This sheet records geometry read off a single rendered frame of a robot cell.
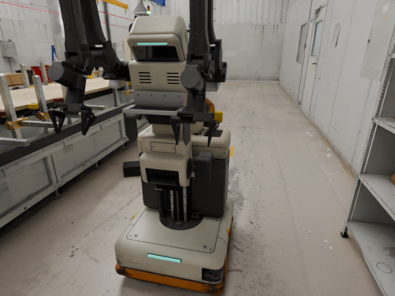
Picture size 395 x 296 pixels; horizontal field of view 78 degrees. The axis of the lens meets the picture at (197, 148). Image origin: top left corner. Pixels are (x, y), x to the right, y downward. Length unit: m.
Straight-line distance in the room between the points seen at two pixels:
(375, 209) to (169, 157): 1.52
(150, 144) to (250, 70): 10.84
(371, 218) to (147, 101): 1.73
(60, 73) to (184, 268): 1.06
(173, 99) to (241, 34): 10.90
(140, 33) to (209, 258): 1.08
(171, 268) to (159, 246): 0.13
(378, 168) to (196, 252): 1.29
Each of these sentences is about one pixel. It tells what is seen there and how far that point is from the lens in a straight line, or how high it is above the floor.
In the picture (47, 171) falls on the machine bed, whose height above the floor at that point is 0.29.
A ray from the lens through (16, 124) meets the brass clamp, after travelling 1.92.
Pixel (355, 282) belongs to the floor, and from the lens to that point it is 1.88.
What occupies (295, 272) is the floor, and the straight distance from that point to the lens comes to 1.78.
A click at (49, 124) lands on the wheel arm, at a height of 0.84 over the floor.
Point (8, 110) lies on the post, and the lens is 1.91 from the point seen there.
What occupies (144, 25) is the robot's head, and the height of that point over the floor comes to 1.35.
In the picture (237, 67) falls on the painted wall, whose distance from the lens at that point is 11.86.
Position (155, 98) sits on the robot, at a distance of 1.06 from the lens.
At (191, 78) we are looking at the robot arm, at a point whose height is 1.18.
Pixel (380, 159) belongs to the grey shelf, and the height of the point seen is 0.62.
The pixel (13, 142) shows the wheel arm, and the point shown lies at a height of 0.81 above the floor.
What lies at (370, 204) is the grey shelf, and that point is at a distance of 2.09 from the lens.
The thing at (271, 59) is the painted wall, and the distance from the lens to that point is 11.85.
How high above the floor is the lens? 1.25
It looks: 21 degrees down
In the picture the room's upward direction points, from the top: straight up
